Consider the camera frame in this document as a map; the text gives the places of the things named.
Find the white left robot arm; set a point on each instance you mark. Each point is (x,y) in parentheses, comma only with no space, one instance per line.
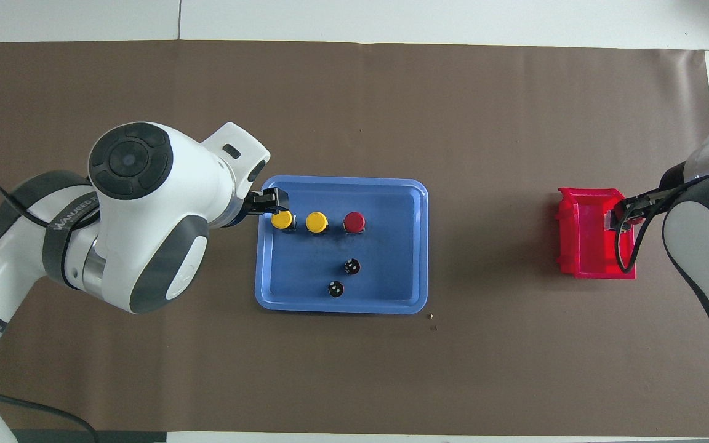
(145,203)

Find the red push button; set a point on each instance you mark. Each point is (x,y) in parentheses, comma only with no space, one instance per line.
(634,216)
(354,221)

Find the red plastic bin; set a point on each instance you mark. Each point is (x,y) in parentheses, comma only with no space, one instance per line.
(582,246)

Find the brown paper table mat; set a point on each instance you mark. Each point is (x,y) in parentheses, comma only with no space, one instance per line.
(354,111)

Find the blue plastic tray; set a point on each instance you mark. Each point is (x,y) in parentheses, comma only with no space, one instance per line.
(305,271)

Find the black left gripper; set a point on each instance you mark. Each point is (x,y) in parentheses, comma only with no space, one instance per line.
(247,208)

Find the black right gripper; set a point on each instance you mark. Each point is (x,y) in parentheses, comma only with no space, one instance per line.
(656,200)

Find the small black cylinder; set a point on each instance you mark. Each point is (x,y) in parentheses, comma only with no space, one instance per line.
(352,266)
(336,288)

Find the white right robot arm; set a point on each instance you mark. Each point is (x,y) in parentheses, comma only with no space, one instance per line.
(699,234)

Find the yellow push button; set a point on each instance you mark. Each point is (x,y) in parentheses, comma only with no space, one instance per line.
(281,221)
(316,221)

